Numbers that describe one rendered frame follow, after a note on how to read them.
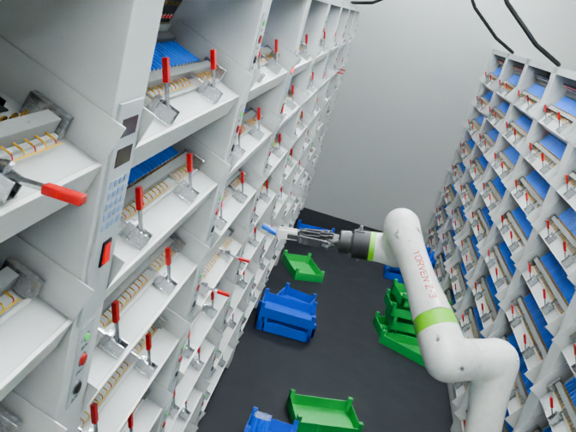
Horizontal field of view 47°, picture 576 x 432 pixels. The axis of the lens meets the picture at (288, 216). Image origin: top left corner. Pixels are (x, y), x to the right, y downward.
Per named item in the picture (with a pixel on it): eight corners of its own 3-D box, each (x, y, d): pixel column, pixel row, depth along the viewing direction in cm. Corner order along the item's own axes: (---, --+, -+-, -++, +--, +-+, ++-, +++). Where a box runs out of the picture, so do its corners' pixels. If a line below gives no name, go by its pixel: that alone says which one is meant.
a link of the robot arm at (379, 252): (410, 276, 211) (412, 248, 217) (416, 255, 201) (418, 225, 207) (365, 269, 212) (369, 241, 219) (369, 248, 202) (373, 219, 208)
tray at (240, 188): (249, 201, 220) (273, 168, 216) (199, 265, 162) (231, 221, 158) (199, 164, 219) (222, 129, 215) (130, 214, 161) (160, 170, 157)
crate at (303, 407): (347, 411, 312) (352, 396, 310) (358, 440, 293) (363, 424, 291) (285, 403, 305) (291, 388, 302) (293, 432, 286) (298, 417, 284)
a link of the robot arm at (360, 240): (366, 267, 208) (367, 257, 217) (371, 231, 205) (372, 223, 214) (346, 264, 209) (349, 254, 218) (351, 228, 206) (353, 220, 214)
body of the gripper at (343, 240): (353, 228, 215) (325, 224, 216) (351, 236, 207) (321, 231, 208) (350, 249, 217) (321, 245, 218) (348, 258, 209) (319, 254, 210)
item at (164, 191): (207, 199, 147) (242, 150, 143) (89, 314, 90) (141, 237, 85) (132, 144, 146) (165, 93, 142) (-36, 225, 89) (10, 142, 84)
